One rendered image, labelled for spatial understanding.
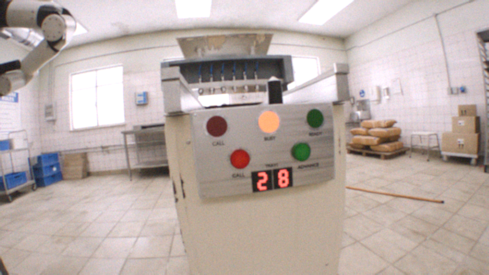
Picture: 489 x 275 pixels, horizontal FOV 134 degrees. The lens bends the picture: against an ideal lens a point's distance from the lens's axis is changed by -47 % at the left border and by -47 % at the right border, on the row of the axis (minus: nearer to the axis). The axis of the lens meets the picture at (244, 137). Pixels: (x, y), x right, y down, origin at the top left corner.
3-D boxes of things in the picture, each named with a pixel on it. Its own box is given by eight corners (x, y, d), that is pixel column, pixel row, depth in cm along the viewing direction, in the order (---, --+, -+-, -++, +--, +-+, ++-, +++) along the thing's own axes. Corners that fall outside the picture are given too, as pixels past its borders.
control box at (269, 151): (200, 192, 33) (191, 112, 32) (326, 175, 36) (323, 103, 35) (198, 200, 30) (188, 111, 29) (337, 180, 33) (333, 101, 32)
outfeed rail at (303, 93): (235, 121, 230) (234, 115, 229) (237, 121, 230) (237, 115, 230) (339, 100, 31) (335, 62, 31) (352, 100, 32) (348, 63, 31)
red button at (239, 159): (230, 168, 31) (228, 149, 31) (249, 166, 31) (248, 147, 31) (231, 170, 29) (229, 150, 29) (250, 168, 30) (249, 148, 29)
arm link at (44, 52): (43, 68, 44) (83, 36, 47) (30, 76, 37) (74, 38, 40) (28, 44, 38) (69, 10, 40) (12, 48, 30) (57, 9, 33)
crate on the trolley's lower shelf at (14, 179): (14, 183, 206) (12, 172, 204) (28, 181, 219) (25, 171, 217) (-6, 190, 153) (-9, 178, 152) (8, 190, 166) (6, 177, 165)
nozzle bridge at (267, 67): (176, 125, 129) (172, 76, 127) (279, 116, 139) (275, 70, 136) (163, 125, 97) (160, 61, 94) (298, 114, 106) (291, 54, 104)
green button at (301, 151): (291, 161, 32) (290, 143, 32) (306, 159, 32) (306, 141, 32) (294, 162, 30) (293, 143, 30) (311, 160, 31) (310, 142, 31)
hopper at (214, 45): (184, 74, 126) (183, 55, 125) (264, 69, 133) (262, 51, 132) (175, 61, 98) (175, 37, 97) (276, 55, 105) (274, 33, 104)
